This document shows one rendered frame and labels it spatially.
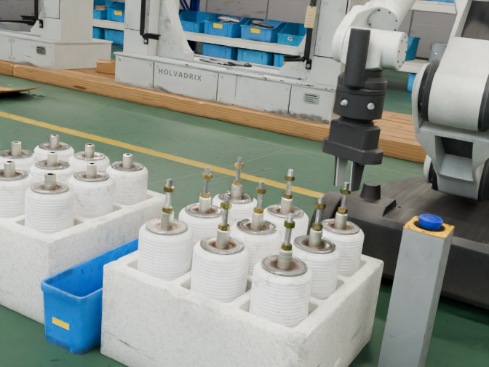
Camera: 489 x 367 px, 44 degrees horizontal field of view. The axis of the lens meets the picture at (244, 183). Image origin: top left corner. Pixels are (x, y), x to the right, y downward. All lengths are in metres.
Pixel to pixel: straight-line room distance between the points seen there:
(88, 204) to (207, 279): 0.41
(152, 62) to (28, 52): 1.05
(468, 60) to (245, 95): 2.12
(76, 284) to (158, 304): 0.26
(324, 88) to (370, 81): 2.07
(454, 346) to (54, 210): 0.87
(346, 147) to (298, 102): 2.11
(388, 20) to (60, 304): 0.79
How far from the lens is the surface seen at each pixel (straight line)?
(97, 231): 1.30
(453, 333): 1.45
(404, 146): 2.98
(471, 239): 1.45
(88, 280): 1.29
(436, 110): 1.36
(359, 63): 1.06
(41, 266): 1.24
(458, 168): 1.60
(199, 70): 3.51
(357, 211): 1.50
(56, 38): 4.32
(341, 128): 1.12
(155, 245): 1.06
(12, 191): 1.33
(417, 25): 9.56
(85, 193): 1.33
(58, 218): 1.26
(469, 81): 1.34
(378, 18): 1.18
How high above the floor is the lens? 0.65
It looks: 17 degrees down
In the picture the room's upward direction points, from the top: 6 degrees clockwise
